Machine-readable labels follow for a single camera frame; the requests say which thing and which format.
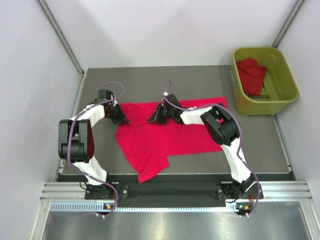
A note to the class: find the aluminium frame post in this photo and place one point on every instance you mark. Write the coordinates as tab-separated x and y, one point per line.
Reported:
293	13
60	35

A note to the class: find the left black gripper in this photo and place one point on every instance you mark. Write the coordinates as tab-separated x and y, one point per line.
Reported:
125	121

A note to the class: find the slotted grey cable duct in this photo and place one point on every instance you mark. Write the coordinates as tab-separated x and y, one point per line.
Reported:
104	207

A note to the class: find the right aluminium frame post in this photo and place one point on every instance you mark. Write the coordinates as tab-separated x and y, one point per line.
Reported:
293	13

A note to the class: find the left aluminium frame post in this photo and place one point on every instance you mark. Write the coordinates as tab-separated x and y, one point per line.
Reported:
60	35

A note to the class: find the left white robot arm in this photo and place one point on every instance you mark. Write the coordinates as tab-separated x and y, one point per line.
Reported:
77	146

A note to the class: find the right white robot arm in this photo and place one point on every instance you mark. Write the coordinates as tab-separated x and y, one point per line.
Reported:
224	129

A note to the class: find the grey aluminium front rail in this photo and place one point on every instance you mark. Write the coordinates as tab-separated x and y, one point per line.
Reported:
273	191

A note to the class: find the olive green plastic basket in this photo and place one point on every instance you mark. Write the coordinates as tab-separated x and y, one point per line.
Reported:
278	89

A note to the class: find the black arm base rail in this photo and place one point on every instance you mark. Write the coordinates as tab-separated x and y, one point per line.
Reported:
172	191

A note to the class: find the dark red t shirt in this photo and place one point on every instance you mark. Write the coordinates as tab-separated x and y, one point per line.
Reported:
251	75

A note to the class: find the bright pink t shirt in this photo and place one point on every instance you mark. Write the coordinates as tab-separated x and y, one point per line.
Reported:
147	146

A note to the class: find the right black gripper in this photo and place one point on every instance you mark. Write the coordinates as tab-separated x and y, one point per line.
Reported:
156	117

